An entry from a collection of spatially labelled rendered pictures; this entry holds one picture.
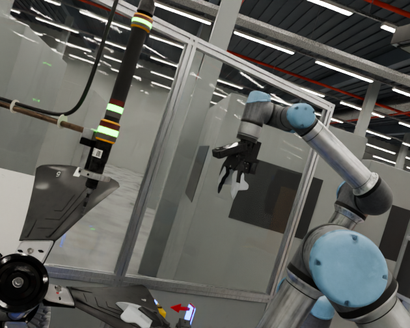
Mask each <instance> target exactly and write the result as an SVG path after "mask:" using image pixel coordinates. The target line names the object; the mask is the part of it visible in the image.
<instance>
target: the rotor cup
mask: <svg viewBox="0 0 410 328"><path fill-rule="evenodd" d="M16 277H21V278H22V279H23V280H24V283H23V286H21V287H19V288H17V287H14V286H13V284H12V281H13V280H14V278H16ZM48 288H49V275H48V272H47V270H46V268H45V266H44V265H43V263H42V262H41V261H40V260H38V259H37V258H35V257H33V256H31V255H29V254H23V253H14V254H9V255H6V256H4V257H2V258H0V328H2V322H7V321H18V322H25V323H26V324H28V323H29V322H30V321H31V320H32V319H33V317H34V315H35V314H36V312H37V310H38V308H39V305H40V303H41V302H42V301H43V300H44V298H45V296H46V294H47V292H48ZM23 313H24V315H23V316H22V317H20V318H17V317H18V316H19V315H20V314H23Z"/></svg>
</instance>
